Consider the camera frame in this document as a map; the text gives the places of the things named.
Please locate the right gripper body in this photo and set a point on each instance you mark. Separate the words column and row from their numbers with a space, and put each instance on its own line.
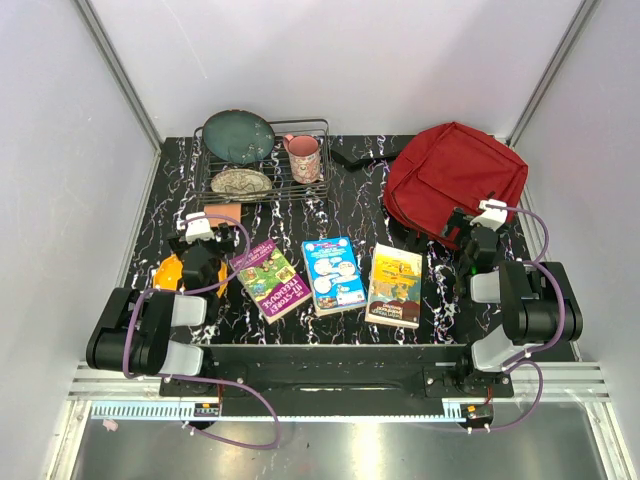
column 460, row 220

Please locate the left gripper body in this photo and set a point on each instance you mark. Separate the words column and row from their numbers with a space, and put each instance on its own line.
column 215, row 249

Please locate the red student backpack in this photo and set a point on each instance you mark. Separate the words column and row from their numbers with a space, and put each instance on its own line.
column 447, row 167

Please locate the yellow illustrated book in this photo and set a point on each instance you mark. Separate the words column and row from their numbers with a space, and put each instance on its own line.
column 394, row 294

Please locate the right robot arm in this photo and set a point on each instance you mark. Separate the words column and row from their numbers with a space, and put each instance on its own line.
column 538, row 306

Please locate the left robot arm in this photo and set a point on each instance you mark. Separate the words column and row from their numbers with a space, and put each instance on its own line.
column 133, row 332

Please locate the orange yellow plate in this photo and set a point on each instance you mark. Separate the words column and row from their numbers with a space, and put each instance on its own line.
column 167, row 275

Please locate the pink leather wallet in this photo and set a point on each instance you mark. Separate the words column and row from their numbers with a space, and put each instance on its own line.
column 232, row 210

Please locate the purple treehouse book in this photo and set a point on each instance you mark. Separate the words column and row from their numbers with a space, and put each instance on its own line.
column 270, row 280

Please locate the beige patterned plate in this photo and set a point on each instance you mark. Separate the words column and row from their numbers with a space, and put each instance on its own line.
column 240, row 183

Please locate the teal round plate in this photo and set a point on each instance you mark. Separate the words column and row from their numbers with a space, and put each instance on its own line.
column 238, row 136

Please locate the blue cartoon book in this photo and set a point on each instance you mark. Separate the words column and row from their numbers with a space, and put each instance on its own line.
column 334, row 275

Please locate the pink patterned mug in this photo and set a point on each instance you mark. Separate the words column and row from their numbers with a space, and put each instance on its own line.
column 304, row 157

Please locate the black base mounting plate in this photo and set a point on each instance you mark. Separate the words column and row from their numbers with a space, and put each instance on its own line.
column 432, row 371

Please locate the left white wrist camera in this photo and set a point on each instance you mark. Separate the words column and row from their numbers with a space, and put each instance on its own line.
column 196, row 226

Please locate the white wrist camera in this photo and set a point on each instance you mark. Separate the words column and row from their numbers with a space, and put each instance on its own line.
column 493, row 214
column 196, row 226

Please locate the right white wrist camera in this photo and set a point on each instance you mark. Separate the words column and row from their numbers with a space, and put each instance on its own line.
column 493, row 214

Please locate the dark wire dish rack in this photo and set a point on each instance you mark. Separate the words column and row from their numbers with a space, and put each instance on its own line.
column 276, row 168

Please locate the aluminium frame rail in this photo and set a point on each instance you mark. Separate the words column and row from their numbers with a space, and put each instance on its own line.
column 112, row 396

